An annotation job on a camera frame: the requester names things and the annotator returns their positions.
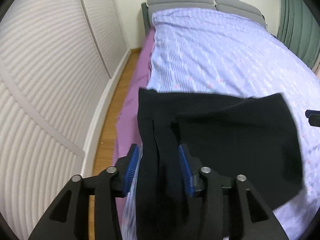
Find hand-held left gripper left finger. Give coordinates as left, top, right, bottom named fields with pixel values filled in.
left=27, top=144, right=140, bottom=240

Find black pants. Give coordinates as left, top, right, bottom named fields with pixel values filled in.
left=134, top=88, right=305, bottom=240

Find bed with lavender sheet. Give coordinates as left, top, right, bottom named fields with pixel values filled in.
left=121, top=8, right=320, bottom=240

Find purple bed sheet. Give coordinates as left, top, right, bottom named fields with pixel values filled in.
left=111, top=27, right=157, bottom=206

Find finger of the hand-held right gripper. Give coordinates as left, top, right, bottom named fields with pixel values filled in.
left=305, top=108, right=320, bottom=127

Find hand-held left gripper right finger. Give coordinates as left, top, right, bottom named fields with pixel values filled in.
left=178, top=143, right=290, bottom=240

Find green curtain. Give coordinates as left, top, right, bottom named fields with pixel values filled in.
left=276, top=0, right=320, bottom=68

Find white louvered wardrobe door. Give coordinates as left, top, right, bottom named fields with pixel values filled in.
left=0, top=0, right=112, bottom=240
left=76, top=0, right=131, bottom=78

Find grey padded headboard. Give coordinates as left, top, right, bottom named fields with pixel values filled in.
left=141, top=0, right=267, bottom=38

